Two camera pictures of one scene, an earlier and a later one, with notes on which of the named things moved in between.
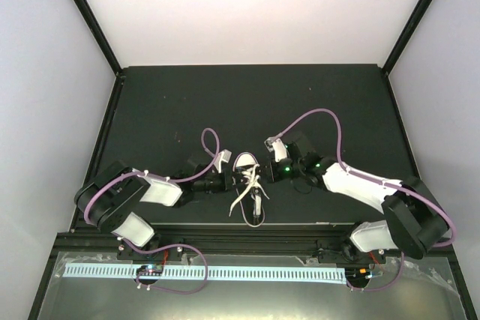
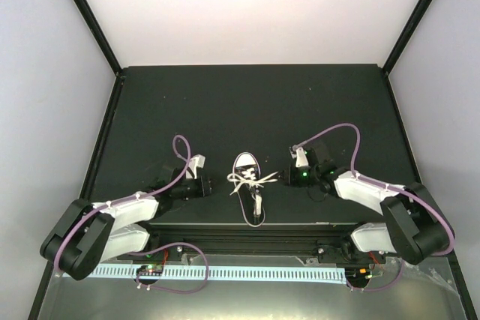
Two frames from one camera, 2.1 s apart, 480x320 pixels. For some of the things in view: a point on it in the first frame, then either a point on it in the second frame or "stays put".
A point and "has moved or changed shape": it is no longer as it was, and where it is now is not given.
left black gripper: (226, 182) to (204, 188)
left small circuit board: (150, 270) stays put
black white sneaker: (247, 172) stays put
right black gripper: (274, 174) to (292, 179)
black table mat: (171, 119) stays put
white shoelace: (250, 176) has moved or changed shape
